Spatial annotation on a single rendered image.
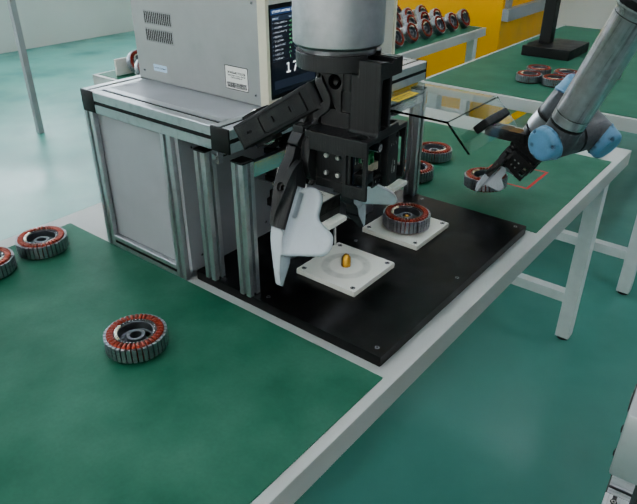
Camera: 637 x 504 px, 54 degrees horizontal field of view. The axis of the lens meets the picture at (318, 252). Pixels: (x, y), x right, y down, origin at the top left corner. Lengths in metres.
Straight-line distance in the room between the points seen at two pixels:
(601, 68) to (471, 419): 1.22
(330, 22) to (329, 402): 0.68
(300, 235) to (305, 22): 0.17
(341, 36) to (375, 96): 0.05
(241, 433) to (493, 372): 1.47
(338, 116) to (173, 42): 0.87
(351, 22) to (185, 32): 0.86
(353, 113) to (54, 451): 0.71
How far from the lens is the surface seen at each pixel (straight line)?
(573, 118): 1.40
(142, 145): 1.33
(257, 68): 1.21
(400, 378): 1.11
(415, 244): 1.43
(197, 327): 1.22
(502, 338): 2.51
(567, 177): 1.98
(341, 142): 0.52
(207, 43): 1.30
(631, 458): 0.78
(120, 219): 1.51
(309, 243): 0.54
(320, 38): 0.51
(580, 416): 2.26
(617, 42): 1.33
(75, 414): 1.09
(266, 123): 0.58
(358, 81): 0.52
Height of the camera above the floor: 1.46
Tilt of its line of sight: 29 degrees down
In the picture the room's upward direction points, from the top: straight up
